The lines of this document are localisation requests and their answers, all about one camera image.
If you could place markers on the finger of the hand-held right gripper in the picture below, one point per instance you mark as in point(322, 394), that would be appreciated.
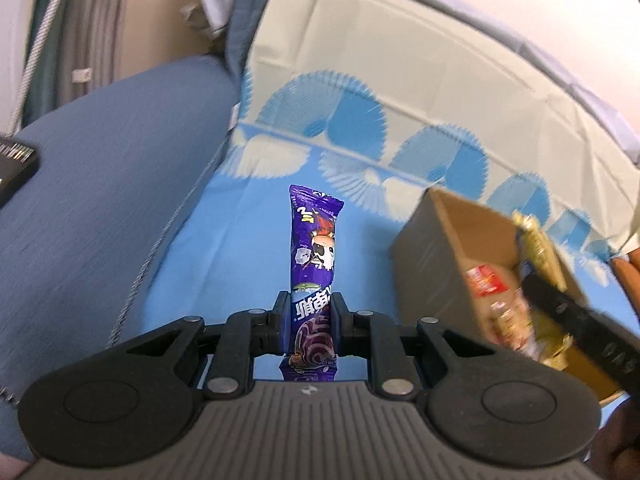
point(547, 300)

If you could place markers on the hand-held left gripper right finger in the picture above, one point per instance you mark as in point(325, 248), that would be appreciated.
point(340, 320)

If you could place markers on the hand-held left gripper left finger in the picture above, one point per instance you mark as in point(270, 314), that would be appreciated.
point(281, 320)

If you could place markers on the clear round cracker packet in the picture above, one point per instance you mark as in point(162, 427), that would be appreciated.
point(505, 325)

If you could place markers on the yellow snack packet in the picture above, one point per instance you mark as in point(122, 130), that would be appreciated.
point(537, 245)

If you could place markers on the red orange-print snack packet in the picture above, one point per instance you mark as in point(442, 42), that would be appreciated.
point(485, 280)

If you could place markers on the purple snack packet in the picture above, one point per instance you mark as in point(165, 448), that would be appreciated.
point(315, 240)

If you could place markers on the brown cardboard box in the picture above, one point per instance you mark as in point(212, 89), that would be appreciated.
point(430, 260)

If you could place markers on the person's right forearm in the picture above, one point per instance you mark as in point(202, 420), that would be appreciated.
point(620, 440)

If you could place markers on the white sofa tag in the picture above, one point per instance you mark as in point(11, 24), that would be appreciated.
point(234, 116)

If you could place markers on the black box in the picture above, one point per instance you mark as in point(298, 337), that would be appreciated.
point(17, 165)

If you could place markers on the white curtain clip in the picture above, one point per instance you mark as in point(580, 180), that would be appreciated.
point(82, 75)

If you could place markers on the grey striped curtain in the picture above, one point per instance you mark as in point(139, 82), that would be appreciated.
point(100, 20)

